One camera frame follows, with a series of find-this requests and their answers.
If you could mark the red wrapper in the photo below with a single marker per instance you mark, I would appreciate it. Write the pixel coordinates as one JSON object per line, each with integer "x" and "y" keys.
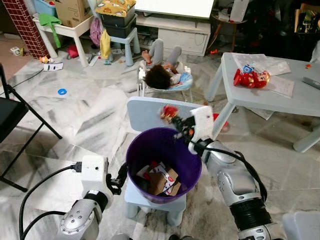
{"x": 169, "y": 111}

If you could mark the brown cardboard piece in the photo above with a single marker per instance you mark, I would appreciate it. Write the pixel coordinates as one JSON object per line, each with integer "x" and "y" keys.
{"x": 165, "y": 182}

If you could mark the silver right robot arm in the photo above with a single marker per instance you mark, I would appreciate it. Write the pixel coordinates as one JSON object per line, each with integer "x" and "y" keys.
{"x": 235, "y": 185}

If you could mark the purple rubbish bin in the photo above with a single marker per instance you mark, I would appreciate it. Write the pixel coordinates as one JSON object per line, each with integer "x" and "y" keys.
{"x": 145, "y": 150}

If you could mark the light blue kids chair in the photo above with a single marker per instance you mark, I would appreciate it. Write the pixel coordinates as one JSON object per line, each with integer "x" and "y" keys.
{"x": 145, "y": 112}

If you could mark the baby bouncer seat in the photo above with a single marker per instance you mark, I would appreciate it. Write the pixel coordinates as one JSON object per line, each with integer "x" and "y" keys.
{"x": 184, "y": 82}

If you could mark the child with dark curly hair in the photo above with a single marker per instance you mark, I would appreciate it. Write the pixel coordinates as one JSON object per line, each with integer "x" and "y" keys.
{"x": 159, "y": 77}

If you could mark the red toy figure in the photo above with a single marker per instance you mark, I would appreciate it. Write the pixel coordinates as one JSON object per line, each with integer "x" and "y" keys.
{"x": 250, "y": 78}

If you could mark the white tv cabinet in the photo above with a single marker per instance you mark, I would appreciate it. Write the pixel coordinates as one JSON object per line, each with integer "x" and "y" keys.
{"x": 180, "y": 37}

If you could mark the small light grey plastic table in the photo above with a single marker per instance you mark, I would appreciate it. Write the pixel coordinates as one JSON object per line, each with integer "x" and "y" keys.
{"x": 270, "y": 102}

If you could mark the light blue stool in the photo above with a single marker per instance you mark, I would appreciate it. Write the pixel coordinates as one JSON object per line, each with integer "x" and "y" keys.
{"x": 127, "y": 40}

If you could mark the small white paper sheet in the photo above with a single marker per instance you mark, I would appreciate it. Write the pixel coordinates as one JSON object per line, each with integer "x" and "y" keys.
{"x": 282, "y": 86}

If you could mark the large white paper sheet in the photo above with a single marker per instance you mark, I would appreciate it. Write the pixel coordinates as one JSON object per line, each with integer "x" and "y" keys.
{"x": 275, "y": 64}

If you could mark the yellow cloth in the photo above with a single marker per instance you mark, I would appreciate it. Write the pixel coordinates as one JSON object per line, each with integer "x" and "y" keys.
{"x": 105, "y": 45}

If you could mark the brown round side table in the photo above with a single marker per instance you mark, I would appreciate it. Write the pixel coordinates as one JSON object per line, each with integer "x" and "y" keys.
{"x": 227, "y": 21}

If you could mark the dark grey stacked storage box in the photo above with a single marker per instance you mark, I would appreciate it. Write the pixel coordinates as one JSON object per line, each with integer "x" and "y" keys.
{"x": 119, "y": 27}

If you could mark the light grey plastic furniture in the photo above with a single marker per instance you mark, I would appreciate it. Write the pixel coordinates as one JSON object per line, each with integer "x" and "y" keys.
{"x": 302, "y": 227}

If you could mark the bright television screen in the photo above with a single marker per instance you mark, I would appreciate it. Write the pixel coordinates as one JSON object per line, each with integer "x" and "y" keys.
{"x": 175, "y": 7}

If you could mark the white router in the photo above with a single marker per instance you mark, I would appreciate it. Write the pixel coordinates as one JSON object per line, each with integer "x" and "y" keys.
{"x": 240, "y": 10}

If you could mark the purple bag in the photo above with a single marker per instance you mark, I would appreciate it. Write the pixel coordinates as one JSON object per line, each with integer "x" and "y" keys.
{"x": 96, "y": 31}

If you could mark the grey remote control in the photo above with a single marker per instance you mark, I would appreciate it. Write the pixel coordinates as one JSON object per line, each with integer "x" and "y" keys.
{"x": 311, "y": 83}

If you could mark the red floor toy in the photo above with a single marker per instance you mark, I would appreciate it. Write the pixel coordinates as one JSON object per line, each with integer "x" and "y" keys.
{"x": 73, "y": 52}

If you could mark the white printed box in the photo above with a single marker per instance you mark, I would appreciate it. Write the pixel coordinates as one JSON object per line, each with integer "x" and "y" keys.
{"x": 53, "y": 66}

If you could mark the black folding chair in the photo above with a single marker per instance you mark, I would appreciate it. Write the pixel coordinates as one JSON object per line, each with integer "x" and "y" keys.
{"x": 10, "y": 112}

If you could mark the yellow patterned cushion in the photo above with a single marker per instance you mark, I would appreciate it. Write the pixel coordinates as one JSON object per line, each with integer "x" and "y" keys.
{"x": 116, "y": 7}

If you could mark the dark cluttered shelf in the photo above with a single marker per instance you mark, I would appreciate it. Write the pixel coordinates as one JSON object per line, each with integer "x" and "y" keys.
{"x": 285, "y": 25}

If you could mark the white side table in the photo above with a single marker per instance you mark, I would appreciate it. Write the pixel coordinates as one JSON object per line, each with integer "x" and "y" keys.
{"x": 72, "y": 31}

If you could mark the brown cardboard box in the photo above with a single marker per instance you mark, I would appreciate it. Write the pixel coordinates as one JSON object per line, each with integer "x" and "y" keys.
{"x": 72, "y": 12}

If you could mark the small white toy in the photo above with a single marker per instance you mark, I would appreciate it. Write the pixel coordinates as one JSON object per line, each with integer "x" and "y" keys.
{"x": 17, "y": 51}

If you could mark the green toy shovel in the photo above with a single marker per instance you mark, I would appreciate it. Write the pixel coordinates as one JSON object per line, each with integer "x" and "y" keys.
{"x": 49, "y": 21}

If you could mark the blue plastic basket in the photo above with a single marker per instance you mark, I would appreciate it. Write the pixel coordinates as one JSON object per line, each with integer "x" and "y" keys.
{"x": 45, "y": 7}

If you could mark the red brick pattern panel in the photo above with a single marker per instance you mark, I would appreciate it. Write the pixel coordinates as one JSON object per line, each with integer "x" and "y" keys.
{"x": 25, "y": 27}

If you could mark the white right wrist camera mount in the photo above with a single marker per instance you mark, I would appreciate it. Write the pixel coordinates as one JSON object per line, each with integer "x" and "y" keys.
{"x": 202, "y": 122}

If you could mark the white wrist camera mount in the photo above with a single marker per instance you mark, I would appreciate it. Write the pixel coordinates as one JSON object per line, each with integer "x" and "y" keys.
{"x": 202, "y": 122}
{"x": 94, "y": 172}

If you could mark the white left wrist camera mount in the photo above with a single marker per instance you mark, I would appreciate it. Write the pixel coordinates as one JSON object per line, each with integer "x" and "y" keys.
{"x": 94, "y": 172}

